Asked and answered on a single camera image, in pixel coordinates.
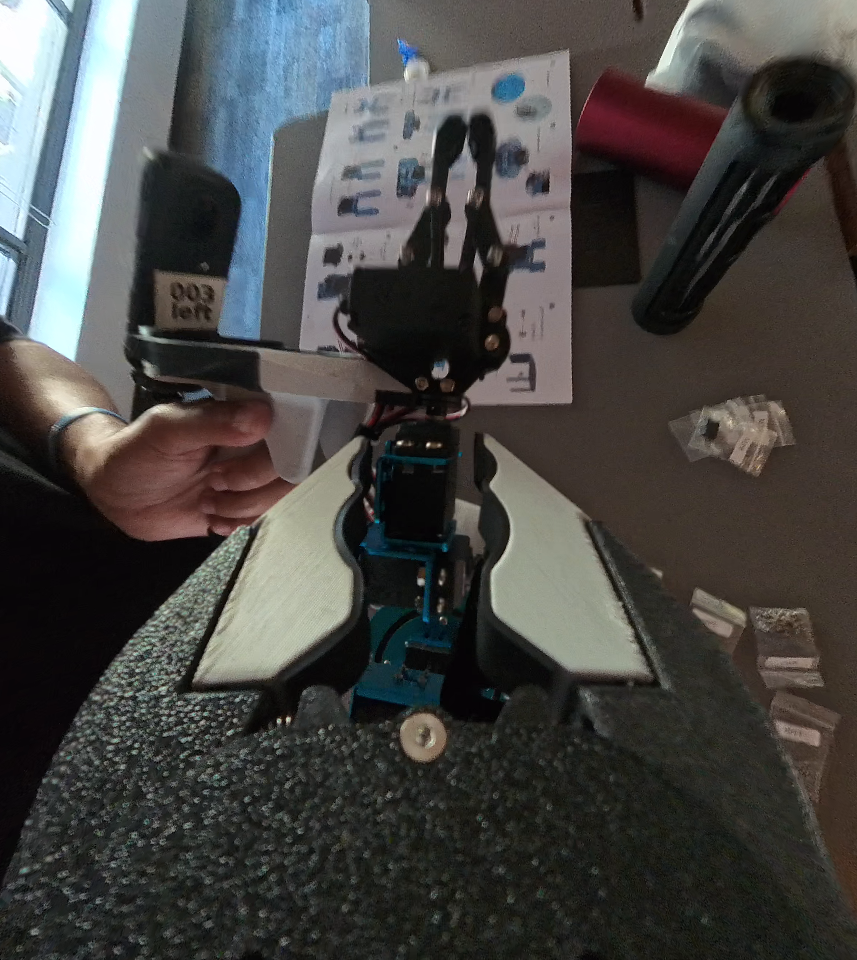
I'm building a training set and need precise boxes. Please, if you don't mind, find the small clear screw bag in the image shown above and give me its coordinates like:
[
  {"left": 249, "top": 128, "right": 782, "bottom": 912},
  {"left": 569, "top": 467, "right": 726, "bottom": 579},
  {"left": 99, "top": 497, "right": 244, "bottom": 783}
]
[
  {"left": 688, "top": 588, "right": 749, "bottom": 655},
  {"left": 746, "top": 605, "right": 826, "bottom": 691},
  {"left": 768, "top": 688, "right": 843, "bottom": 805}
]

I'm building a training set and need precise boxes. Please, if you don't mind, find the person's dark clothing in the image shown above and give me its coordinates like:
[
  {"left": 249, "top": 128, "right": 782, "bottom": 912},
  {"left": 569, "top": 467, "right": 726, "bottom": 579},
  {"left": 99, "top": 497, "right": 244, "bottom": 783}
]
[{"left": 0, "top": 300, "right": 223, "bottom": 960}]

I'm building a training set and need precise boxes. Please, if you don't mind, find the black ribbed tube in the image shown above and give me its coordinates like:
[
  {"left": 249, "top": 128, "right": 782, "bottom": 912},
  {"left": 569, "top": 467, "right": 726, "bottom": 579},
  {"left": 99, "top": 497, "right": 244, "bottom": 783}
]
[{"left": 630, "top": 58, "right": 857, "bottom": 337}]

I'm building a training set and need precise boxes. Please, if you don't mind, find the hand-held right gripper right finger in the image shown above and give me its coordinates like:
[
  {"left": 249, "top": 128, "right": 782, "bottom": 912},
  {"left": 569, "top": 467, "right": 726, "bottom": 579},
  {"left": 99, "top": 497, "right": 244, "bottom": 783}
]
[{"left": 472, "top": 432, "right": 659, "bottom": 717}]

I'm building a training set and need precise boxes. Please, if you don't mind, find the blue wristband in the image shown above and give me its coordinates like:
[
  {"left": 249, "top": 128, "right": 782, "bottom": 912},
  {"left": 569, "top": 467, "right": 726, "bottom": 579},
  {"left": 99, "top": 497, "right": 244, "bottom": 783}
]
[{"left": 47, "top": 406, "right": 130, "bottom": 460}]

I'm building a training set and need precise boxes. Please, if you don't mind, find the small black desk flap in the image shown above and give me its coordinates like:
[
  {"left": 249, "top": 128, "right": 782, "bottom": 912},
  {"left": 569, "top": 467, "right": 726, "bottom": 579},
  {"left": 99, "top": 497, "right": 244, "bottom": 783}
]
[{"left": 571, "top": 170, "right": 644, "bottom": 288}]

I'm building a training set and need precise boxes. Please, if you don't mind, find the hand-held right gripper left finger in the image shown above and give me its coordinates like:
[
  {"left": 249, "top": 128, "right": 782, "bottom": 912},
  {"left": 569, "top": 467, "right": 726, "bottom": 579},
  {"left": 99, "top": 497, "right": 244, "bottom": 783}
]
[{"left": 190, "top": 435, "right": 376, "bottom": 699}]

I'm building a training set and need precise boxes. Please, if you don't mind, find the person's left hand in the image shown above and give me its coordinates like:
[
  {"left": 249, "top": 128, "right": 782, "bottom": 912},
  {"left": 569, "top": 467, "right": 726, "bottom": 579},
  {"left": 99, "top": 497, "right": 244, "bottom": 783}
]
[{"left": 70, "top": 397, "right": 302, "bottom": 543}]

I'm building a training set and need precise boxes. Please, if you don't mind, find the small blue white bottle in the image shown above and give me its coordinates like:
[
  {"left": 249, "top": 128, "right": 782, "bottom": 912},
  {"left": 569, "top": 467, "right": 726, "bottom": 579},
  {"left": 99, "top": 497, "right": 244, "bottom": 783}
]
[{"left": 396, "top": 37, "right": 434, "bottom": 84}]

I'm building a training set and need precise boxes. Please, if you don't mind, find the red metal cylinder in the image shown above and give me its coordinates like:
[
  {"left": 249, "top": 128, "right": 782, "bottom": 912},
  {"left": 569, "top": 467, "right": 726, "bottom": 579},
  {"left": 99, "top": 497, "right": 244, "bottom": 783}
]
[{"left": 574, "top": 67, "right": 735, "bottom": 190}]

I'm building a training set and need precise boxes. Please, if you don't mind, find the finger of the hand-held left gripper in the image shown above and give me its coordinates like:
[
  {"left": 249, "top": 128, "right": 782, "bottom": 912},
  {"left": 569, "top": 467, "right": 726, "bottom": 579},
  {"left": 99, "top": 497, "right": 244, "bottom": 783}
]
[{"left": 254, "top": 352, "right": 409, "bottom": 404}]

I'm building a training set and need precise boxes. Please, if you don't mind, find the printed instruction sheet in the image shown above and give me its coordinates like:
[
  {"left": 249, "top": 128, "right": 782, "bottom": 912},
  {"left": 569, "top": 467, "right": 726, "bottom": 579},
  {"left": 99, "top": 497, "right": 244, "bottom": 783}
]
[{"left": 298, "top": 48, "right": 577, "bottom": 408}]

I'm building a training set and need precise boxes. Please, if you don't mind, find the bunch of small screw bags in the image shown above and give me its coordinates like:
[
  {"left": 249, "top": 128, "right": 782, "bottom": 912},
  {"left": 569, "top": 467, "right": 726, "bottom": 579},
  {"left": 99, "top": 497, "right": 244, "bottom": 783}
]
[{"left": 667, "top": 392, "right": 798, "bottom": 479}]

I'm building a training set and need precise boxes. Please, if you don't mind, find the white crumpled tissue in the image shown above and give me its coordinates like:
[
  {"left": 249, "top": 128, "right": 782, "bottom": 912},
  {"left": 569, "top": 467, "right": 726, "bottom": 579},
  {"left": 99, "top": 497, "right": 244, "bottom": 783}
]
[{"left": 644, "top": 0, "right": 857, "bottom": 115}]

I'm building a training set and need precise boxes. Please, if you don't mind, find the black blue toy robot arm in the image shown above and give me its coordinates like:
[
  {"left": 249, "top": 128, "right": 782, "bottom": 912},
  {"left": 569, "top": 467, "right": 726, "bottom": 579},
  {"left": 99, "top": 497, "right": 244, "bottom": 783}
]
[{"left": 333, "top": 111, "right": 517, "bottom": 723}]

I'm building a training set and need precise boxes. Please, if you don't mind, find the red white servo cable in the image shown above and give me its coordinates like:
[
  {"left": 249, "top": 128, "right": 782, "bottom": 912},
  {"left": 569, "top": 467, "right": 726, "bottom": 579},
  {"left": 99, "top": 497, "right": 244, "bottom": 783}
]
[{"left": 333, "top": 298, "right": 471, "bottom": 444}]

